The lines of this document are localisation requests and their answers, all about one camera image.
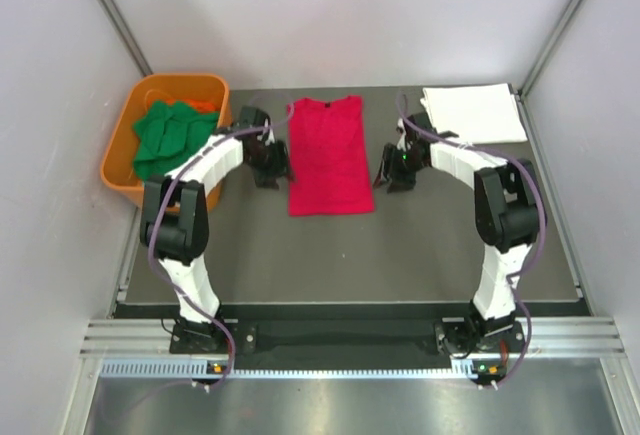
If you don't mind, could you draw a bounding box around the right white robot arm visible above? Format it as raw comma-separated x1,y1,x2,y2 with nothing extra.
373,114,546,358

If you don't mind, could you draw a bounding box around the folded white t shirt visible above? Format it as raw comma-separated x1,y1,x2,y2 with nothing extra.
420,83,528,144

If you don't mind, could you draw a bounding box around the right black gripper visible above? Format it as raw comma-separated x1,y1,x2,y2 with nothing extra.
373,144,426,194

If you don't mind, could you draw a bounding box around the orange plastic bin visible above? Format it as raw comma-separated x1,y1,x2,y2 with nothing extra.
100,73,232,208

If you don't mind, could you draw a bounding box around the red polo shirt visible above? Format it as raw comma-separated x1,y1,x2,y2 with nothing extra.
288,95,375,217

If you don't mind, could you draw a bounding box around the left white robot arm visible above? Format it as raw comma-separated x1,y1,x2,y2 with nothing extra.
140,105,294,353

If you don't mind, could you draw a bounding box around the grey slotted cable duct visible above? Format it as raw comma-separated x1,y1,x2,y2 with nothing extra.
100,358,499,380

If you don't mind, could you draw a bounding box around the orange t shirt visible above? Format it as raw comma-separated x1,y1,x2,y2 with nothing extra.
167,98,219,113

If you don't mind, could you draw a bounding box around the green t shirt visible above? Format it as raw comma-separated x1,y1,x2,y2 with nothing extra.
132,100,220,181

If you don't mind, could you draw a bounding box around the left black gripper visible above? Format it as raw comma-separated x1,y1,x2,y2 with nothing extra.
246,139,296,191

